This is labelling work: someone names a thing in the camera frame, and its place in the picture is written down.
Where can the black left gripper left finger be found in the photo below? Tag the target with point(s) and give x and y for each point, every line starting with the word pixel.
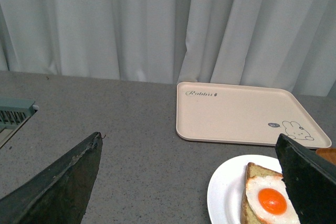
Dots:
pixel 60 193

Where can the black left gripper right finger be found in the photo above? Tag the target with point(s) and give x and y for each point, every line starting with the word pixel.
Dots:
pixel 309 180

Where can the fried egg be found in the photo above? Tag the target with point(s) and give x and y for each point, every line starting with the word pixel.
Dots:
pixel 269 201

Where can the green dish rack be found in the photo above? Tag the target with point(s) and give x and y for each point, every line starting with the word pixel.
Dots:
pixel 14 114

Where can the bread slice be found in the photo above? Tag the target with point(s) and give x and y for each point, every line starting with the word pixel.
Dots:
pixel 247 216

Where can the wooden board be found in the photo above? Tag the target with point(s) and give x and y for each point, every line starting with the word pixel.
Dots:
pixel 327 153

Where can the white round plate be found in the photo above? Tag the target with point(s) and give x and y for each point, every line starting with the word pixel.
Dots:
pixel 227 184

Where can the white curtain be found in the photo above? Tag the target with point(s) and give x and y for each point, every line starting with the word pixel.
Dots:
pixel 287 44

